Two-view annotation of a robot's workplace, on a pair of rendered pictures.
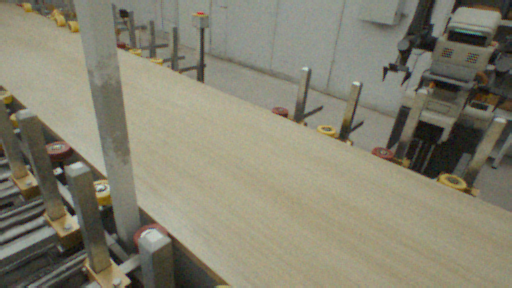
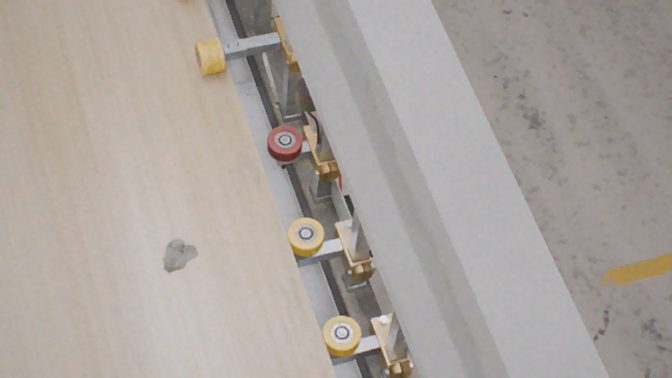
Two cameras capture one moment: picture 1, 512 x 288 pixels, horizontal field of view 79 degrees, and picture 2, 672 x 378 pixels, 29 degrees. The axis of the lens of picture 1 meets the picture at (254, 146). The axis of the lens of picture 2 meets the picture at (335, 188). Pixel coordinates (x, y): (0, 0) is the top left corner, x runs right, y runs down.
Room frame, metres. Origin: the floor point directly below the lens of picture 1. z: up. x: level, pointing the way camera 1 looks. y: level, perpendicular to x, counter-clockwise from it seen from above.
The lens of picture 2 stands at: (0.86, 0.14, 3.30)
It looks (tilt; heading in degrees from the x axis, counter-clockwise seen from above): 56 degrees down; 28
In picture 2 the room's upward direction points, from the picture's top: 7 degrees clockwise
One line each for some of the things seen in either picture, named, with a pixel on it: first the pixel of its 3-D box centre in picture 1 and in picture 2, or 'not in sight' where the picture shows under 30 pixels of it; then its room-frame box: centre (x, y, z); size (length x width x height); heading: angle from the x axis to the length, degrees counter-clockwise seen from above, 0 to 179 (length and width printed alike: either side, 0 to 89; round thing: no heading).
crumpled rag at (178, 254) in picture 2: not in sight; (176, 252); (1.93, 1.07, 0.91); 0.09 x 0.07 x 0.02; 176
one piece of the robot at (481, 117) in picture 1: (436, 127); not in sight; (2.07, -1.29, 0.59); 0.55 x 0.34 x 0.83; 52
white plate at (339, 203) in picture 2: not in sight; (335, 191); (2.36, 0.94, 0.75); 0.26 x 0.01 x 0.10; 52
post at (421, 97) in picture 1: (403, 145); not in sight; (1.13, -0.60, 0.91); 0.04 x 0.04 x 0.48; 52
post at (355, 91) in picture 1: (344, 132); not in sight; (1.28, -0.40, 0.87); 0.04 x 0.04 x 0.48; 52
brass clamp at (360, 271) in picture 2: not in sight; (353, 251); (2.22, 0.80, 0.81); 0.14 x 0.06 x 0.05; 52
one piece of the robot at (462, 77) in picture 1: (446, 84); not in sight; (1.77, -1.06, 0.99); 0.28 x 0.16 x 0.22; 52
